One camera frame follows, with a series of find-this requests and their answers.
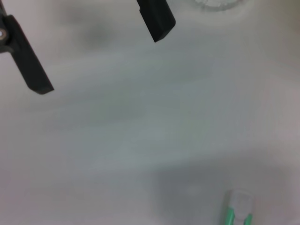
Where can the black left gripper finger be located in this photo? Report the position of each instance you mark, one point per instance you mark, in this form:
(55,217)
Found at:
(157,21)
(28,63)

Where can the clear green-label water bottle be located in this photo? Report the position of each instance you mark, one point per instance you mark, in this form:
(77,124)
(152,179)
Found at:
(218,3)

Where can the green utility knife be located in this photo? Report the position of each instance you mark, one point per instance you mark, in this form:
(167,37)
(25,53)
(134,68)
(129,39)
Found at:
(230,215)

